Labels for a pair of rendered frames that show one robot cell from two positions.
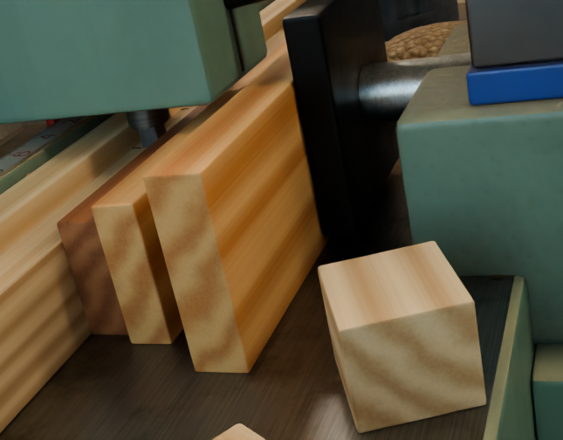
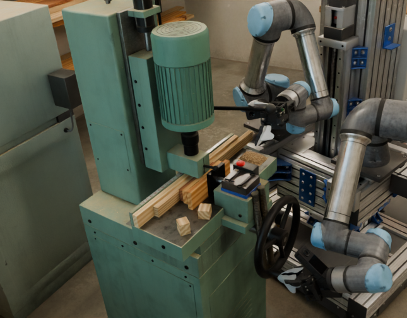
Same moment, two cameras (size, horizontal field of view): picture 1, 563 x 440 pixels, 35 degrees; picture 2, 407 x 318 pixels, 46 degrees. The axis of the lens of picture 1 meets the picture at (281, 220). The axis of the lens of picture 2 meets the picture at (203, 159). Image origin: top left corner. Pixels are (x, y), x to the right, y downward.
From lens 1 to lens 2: 1.33 m
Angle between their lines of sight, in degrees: 16
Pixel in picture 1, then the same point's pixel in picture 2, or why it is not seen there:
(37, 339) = (174, 200)
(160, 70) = (194, 173)
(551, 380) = (223, 219)
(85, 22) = (187, 166)
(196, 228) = (190, 197)
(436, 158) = (216, 194)
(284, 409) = (194, 214)
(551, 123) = (226, 195)
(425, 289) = (206, 209)
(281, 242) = (200, 197)
